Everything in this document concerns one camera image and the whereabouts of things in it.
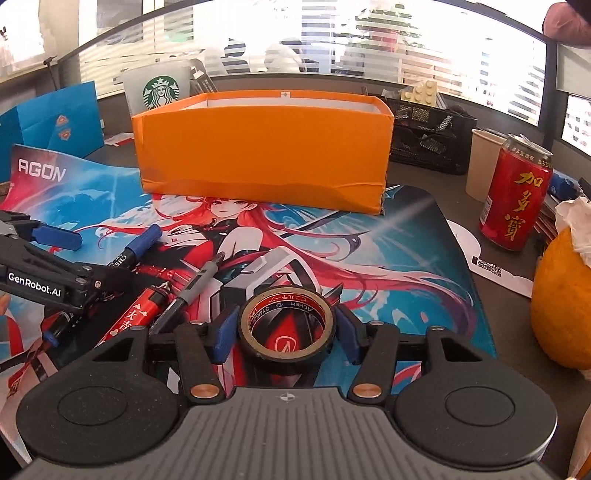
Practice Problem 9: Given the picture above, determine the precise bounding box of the red drink can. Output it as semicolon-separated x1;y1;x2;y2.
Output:
478;134;553;251

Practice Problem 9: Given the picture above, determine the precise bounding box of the orange citrus fruit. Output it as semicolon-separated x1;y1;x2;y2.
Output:
530;228;591;370

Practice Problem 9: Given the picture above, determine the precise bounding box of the green potted plant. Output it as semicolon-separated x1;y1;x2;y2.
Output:
355;0;416;47

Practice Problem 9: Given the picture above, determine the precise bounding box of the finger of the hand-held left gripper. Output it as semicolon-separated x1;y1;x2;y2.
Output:
69;260;139;303
0;210;84;254

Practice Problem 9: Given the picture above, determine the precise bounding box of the pale yellow building brick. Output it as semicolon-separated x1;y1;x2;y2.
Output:
401;79;439;108

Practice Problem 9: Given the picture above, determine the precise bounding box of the pale orange bag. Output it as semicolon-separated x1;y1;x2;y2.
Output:
570;411;591;480

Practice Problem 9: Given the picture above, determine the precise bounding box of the blue snack packet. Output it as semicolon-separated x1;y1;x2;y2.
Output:
547;168;585;199

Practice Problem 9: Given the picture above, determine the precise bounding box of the crumpled white tissue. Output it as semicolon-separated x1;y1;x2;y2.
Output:
554;196;591;268

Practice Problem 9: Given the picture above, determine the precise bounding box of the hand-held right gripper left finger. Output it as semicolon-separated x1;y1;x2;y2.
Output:
88;308;239;403

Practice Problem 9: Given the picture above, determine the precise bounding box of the black electrical tape roll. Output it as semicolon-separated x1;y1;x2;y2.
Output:
237;291;337;376

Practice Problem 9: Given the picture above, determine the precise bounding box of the grey white paper sheet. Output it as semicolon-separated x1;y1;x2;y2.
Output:
556;41;591;95

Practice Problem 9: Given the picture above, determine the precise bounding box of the blue paper bag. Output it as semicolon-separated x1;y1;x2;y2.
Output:
0;80;105;185

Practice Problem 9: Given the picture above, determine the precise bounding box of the black printed box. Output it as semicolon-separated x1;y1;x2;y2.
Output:
188;60;220;95

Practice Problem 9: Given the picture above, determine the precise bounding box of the white paper sheet black code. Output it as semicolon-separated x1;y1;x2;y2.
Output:
445;219;536;298

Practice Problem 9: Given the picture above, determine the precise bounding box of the printed anime mouse mat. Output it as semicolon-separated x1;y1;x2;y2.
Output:
0;144;499;444

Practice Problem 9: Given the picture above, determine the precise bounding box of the black mesh desk organizer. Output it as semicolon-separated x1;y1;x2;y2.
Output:
381;95;478;175

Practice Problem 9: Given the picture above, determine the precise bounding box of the blue marker pen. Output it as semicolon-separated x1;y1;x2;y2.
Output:
106;226;161;273

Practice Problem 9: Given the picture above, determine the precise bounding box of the beige paper cup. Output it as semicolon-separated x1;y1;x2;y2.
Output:
465;129;507;201

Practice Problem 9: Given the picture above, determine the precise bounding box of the clear plastic cup green logo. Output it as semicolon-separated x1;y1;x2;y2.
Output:
121;65;192;116

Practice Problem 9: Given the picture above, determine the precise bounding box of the grey metal pen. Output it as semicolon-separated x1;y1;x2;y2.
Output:
148;253;225;335

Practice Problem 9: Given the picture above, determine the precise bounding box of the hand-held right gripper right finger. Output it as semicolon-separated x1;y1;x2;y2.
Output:
335;305;490;401

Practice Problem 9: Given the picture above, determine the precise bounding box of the orange cardboard box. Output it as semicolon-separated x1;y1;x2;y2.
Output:
131;91;394;215

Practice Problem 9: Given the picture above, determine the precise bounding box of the red printed pen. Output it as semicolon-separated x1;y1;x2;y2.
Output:
90;282;171;349

